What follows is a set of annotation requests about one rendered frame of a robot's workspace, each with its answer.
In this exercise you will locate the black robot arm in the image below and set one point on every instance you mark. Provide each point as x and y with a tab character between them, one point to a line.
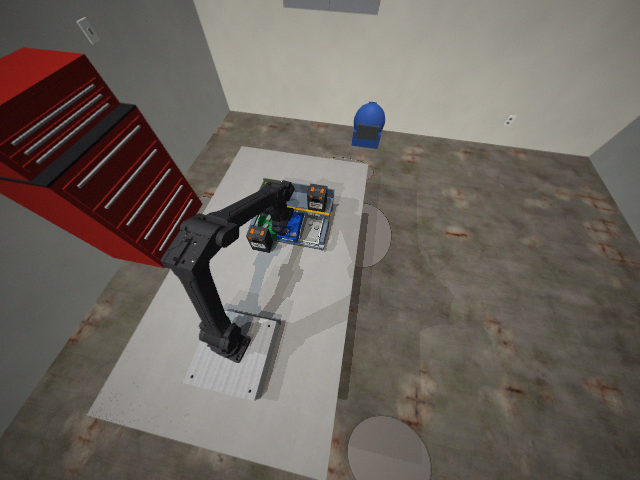
212	232

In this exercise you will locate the blue bin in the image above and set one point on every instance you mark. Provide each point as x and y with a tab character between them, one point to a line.
294	225

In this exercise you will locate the green open bin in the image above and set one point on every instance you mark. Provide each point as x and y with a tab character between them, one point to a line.
262	221

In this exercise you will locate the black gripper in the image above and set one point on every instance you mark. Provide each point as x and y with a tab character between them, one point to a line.
284	218

